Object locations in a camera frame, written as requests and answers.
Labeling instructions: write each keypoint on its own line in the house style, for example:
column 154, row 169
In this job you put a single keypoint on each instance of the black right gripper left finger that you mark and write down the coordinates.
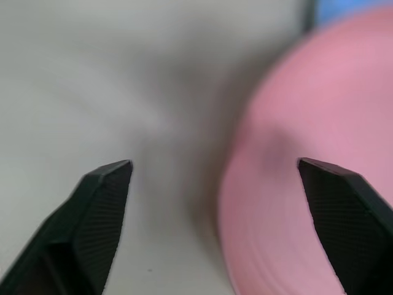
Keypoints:
column 92, row 221

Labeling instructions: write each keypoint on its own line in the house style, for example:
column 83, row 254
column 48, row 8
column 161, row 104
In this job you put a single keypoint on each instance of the pink plate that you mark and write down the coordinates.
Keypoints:
column 307, row 123

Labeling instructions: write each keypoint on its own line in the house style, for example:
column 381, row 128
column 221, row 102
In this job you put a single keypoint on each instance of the blue plate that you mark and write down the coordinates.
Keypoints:
column 353, row 10

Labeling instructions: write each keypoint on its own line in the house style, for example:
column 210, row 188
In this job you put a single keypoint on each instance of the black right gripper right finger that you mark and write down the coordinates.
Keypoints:
column 347, row 221

